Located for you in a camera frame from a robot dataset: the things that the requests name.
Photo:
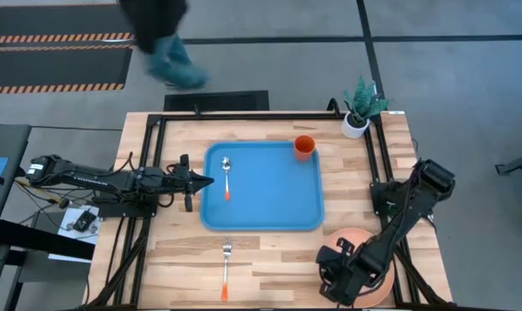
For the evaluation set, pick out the black aluminium table frame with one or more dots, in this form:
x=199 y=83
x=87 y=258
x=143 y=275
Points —
x=157 y=129

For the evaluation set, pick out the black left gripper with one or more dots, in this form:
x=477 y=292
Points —
x=174 y=179

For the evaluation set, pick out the small black controller device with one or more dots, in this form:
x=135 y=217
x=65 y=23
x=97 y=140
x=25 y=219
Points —
x=84 y=221

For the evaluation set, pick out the dark grey side table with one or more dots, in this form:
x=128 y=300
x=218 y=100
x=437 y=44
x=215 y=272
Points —
x=1 y=173

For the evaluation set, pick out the person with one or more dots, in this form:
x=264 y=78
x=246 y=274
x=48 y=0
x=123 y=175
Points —
x=157 y=26

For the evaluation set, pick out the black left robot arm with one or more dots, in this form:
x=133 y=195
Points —
x=92 y=179

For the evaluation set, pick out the dark grey equipment stand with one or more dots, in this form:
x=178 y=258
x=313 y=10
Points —
x=520 y=166

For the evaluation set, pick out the orange cup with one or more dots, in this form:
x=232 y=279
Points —
x=304 y=149

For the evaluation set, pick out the black floor vent grille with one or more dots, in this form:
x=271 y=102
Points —
x=215 y=101

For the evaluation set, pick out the white plant pot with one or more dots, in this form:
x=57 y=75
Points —
x=352 y=129

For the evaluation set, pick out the blue plastic tray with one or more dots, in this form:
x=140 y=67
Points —
x=269 y=194

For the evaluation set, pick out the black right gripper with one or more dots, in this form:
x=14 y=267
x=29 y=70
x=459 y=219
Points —
x=352 y=265

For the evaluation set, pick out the black hazard-striped floor mat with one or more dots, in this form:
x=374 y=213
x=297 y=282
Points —
x=53 y=69
x=62 y=19

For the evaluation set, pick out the green snake plant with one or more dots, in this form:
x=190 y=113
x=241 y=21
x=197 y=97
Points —
x=364 y=101

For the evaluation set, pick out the orange round plate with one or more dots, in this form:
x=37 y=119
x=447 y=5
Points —
x=384 y=285

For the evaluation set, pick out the white paper sheet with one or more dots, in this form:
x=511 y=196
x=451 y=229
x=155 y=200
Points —
x=66 y=229

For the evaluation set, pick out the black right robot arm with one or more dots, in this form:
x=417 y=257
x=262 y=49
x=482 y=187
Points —
x=395 y=229

